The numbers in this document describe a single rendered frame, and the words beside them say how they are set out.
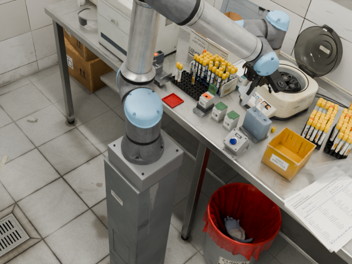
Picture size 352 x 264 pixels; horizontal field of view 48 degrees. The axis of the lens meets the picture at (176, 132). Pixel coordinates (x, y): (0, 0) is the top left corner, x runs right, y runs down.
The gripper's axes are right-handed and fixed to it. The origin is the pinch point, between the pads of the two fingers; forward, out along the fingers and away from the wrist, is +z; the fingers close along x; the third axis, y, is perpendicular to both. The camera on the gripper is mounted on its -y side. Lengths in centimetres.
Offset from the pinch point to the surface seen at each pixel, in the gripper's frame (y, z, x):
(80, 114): 125, 103, 22
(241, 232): -14, 81, -2
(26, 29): 186, 65, 31
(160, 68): 44.0, 9.4, 14.5
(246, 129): -0.8, 13.8, 2.0
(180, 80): 35.8, 12.1, 9.2
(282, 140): -13.5, 11.9, -4.6
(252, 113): -1.0, 5.2, 2.0
